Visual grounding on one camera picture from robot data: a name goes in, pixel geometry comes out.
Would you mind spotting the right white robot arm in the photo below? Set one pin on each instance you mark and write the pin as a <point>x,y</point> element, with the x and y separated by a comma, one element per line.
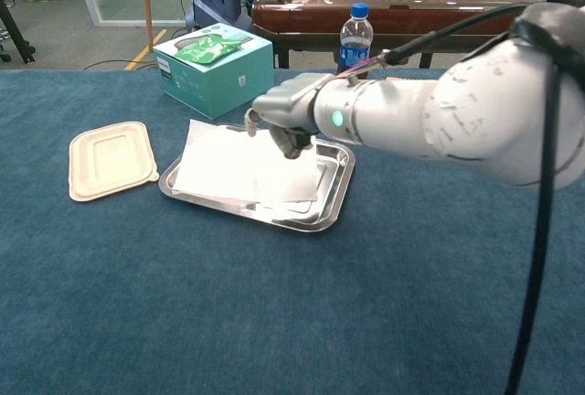
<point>457,120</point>

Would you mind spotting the blue felt table mat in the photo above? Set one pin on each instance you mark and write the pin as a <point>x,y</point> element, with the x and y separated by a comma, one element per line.
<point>274,299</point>

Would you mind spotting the white paper sheet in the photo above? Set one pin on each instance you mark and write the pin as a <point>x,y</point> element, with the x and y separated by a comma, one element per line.
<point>242,171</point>

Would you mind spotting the brown mahjong table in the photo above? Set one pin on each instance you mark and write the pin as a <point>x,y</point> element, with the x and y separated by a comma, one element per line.
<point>411,15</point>

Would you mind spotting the wooden pole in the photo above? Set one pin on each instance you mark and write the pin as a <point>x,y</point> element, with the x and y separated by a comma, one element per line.
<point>146,2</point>

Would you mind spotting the black chair leg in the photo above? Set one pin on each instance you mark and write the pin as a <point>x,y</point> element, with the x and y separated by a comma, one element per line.
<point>16,34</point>

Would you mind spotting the cola bottle blue cap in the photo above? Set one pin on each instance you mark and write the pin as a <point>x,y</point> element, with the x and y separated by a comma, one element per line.
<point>354,47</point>

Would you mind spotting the green snack packet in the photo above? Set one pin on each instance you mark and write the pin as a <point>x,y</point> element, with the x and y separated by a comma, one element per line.
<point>203,50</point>

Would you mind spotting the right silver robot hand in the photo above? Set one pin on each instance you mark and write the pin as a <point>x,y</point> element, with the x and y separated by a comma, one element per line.
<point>288,102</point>

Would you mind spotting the cream plastic container lid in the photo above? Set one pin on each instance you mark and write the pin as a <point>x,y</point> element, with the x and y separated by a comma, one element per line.
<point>112,159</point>

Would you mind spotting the stainless steel tray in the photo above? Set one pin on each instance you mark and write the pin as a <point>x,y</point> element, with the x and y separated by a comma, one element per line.
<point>333,184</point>

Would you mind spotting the teal cardboard box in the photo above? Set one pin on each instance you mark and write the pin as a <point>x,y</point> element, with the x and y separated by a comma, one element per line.
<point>224,84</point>

